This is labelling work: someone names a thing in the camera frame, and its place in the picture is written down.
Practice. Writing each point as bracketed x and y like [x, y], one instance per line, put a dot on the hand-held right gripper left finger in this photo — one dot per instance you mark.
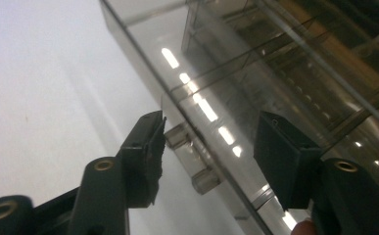
[141, 163]

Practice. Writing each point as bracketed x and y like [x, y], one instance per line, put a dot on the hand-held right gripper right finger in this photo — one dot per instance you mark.
[283, 163]

